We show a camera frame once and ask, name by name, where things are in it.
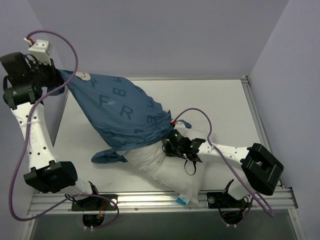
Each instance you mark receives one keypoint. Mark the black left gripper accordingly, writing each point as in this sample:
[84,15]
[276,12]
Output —
[51,75]

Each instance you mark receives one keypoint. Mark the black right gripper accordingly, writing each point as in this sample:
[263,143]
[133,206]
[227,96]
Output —
[172,135]

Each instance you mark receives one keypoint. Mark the white pillow with print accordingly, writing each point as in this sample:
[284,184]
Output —
[170,171]

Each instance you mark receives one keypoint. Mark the blue letter-print pillowcase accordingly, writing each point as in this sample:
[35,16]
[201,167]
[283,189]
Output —
[121,112]

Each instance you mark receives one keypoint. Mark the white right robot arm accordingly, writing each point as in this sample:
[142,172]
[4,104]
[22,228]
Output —
[262,170]

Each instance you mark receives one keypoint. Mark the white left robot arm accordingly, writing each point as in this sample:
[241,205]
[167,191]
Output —
[26,76]

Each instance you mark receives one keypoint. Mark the blue white pillow label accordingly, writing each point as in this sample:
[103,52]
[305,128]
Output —
[182,200]

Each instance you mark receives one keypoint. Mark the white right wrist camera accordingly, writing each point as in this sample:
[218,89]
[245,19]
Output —
[178,124]

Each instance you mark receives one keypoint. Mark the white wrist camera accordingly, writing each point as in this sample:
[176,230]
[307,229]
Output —
[41,50]
[178,124]

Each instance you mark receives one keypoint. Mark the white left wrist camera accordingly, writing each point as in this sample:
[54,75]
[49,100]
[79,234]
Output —
[41,50]

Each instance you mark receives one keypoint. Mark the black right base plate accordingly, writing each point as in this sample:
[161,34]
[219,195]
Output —
[216,200]

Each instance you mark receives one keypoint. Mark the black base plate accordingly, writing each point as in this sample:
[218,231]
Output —
[90,203]
[216,200]

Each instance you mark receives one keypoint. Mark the aluminium back rail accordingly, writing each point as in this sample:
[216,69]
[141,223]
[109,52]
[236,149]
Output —
[169,78]

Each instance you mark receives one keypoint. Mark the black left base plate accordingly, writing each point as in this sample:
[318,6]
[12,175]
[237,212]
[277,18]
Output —
[90,203]

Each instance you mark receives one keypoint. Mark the aluminium front rail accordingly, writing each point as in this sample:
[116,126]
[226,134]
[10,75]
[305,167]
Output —
[160,202]

